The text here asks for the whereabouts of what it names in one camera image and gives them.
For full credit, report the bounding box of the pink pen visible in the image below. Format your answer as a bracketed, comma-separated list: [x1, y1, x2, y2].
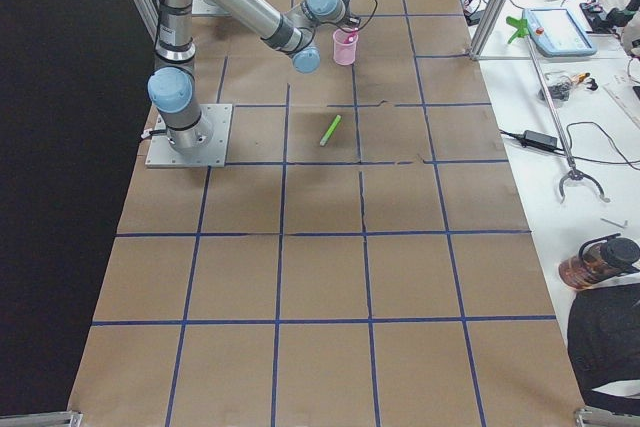
[344, 33, 358, 44]

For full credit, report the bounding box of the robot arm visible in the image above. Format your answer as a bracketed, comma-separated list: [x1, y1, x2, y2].
[148, 0, 361, 154]

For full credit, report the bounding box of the pink mesh cup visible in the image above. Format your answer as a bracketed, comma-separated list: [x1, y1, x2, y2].
[332, 29, 358, 66]

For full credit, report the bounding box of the green pen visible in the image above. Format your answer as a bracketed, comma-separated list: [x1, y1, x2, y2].
[319, 114, 342, 147]

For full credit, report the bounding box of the reacher grabber tool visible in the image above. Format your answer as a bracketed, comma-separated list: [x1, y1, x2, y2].
[519, 21, 611, 204]

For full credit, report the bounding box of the green plastic clamp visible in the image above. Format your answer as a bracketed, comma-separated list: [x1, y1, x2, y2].
[506, 16, 529, 44]

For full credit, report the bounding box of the teach pendant tablet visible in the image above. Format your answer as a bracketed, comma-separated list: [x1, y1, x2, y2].
[522, 8, 597, 58]

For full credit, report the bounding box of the black power adapter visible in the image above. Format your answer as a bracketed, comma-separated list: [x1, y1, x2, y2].
[521, 130, 558, 152]

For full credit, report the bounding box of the black backpack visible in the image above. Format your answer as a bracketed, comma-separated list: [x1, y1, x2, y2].
[567, 283, 639, 415]

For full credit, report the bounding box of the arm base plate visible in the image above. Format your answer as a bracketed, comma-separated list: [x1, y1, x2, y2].
[145, 104, 233, 168]

